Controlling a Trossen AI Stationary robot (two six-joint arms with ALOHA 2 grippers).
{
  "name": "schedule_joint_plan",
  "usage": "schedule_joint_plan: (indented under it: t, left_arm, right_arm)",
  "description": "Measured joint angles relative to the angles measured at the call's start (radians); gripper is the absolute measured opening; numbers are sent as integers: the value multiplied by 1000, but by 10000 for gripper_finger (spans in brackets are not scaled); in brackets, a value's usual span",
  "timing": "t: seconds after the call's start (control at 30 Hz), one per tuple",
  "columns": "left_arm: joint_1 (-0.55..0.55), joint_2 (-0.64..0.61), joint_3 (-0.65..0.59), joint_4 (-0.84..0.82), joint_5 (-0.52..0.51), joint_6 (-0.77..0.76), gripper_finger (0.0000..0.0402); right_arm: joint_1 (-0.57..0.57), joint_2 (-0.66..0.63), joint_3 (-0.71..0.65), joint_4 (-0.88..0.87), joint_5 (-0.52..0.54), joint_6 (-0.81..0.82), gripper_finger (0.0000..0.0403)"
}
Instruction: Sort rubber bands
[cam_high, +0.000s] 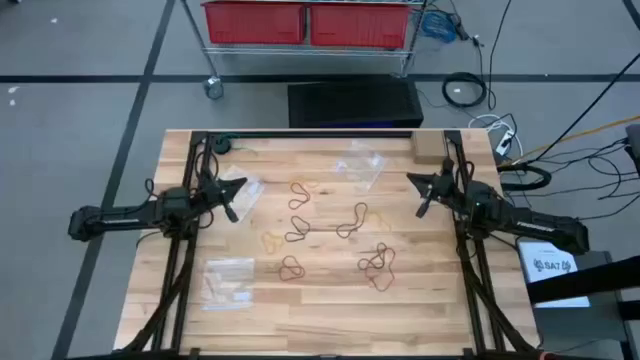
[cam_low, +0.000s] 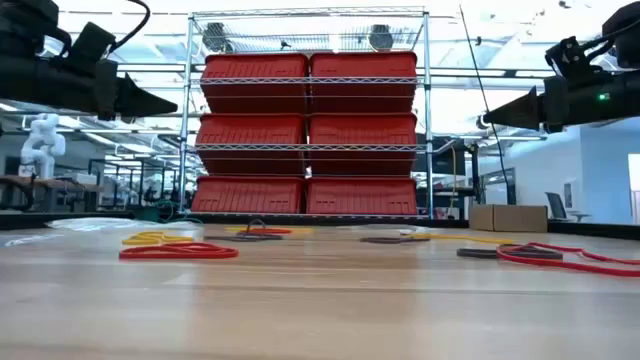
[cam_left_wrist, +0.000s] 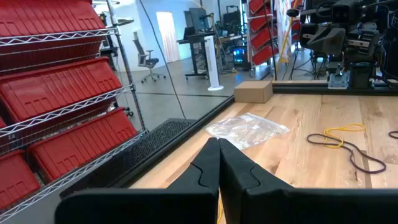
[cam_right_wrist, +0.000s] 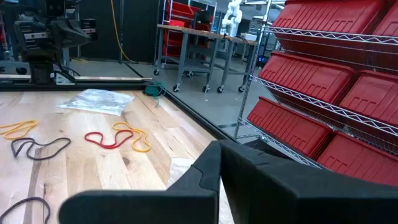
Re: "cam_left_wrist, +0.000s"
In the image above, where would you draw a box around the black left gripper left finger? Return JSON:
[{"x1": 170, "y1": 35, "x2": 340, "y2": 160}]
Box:
[{"x1": 55, "y1": 138, "x2": 221, "y2": 224}]

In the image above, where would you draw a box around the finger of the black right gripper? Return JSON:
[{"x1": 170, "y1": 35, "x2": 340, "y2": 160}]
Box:
[
  {"x1": 307, "y1": 26, "x2": 346, "y2": 57},
  {"x1": 298, "y1": 23, "x2": 320, "y2": 47}
]

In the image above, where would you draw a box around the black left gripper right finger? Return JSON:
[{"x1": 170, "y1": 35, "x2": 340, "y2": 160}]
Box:
[{"x1": 218, "y1": 138, "x2": 398, "y2": 224}]

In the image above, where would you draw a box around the clear plastic zip bag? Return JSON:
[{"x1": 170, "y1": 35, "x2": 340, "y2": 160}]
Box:
[{"x1": 204, "y1": 112, "x2": 290, "y2": 151}]

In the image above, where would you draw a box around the yellow rubber band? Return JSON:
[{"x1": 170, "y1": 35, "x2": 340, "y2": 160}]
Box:
[
  {"x1": 216, "y1": 198, "x2": 223, "y2": 224},
  {"x1": 323, "y1": 123, "x2": 366, "y2": 149}
]

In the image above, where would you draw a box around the black computer tower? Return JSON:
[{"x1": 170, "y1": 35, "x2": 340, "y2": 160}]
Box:
[{"x1": 231, "y1": 45, "x2": 249, "y2": 70}]

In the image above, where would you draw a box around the brown cardboard box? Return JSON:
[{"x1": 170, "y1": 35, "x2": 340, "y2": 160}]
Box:
[{"x1": 233, "y1": 80, "x2": 274, "y2": 104}]

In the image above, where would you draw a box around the white tower fan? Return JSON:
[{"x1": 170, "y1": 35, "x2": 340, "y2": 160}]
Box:
[{"x1": 203, "y1": 35, "x2": 224, "y2": 92}]

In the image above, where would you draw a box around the black computer monitor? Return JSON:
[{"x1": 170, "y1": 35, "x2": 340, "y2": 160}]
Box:
[{"x1": 183, "y1": 7, "x2": 213, "y2": 32}]

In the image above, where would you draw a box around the black standing desk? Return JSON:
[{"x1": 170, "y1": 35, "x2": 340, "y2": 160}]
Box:
[{"x1": 176, "y1": 30, "x2": 218, "y2": 80}]

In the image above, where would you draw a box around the grey office chair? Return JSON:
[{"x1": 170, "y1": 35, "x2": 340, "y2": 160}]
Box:
[{"x1": 132, "y1": 30, "x2": 167, "y2": 84}]

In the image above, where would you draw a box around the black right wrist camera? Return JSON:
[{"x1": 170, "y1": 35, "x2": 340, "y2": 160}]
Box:
[{"x1": 330, "y1": 0, "x2": 362, "y2": 24}]

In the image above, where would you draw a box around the long black hanging cable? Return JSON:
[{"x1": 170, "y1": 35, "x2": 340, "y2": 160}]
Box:
[{"x1": 138, "y1": 0, "x2": 187, "y2": 120}]

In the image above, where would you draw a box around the chrome wire shelf rack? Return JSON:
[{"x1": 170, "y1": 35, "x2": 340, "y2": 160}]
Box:
[{"x1": 0, "y1": 0, "x2": 147, "y2": 223}]

